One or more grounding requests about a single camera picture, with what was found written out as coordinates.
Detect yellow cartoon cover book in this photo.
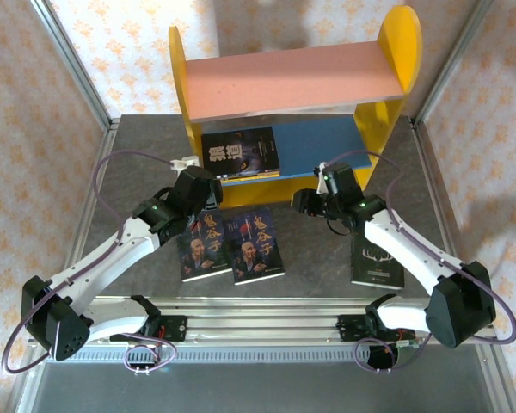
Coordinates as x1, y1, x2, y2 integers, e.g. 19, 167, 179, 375
218, 172, 281, 180

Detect black wolf eyes book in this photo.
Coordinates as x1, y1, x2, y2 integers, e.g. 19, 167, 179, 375
200, 127, 281, 177

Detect aluminium mounting rails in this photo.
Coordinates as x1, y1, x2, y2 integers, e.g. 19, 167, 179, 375
28, 295, 499, 346

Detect grey slotted cable duct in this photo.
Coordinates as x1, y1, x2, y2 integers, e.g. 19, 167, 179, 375
40, 346, 478, 363

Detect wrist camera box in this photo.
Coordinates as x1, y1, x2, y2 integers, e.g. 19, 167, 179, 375
313, 161, 330, 194
170, 157, 200, 172

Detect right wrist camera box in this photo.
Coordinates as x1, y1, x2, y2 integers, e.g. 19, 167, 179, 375
313, 161, 330, 194

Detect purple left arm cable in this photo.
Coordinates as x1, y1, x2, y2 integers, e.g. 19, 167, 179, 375
2, 150, 176, 374

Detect aluminium table edge rail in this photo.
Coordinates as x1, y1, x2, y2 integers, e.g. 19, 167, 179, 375
6, 122, 121, 413
410, 115, 516, 413

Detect yellow pink blue bookshelf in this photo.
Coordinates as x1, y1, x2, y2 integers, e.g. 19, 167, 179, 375
168, 4, 423, 211

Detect black antler cover book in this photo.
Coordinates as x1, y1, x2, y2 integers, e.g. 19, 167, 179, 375
350, 244, 406, 289

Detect aluminium frame post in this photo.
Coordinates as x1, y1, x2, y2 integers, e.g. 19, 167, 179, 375
28, 0, 121, 130
411, 0, 500, 128

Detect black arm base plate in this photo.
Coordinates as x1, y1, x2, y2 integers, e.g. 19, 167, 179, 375
335, 313, 415, 344
110, 315, 187, 344

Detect dark blue old-man cover book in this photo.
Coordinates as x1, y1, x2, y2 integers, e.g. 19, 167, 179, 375
224, 207, 286, 286
175, 210, 233, 283

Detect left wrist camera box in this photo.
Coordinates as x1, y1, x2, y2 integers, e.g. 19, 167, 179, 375
170, 157, 200, 172

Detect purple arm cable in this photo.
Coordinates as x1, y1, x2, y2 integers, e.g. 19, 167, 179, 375
324, 150, 516, 374
2, 150, 176, 374

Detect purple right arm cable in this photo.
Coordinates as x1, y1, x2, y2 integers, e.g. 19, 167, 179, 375
324, 150, 516, 374

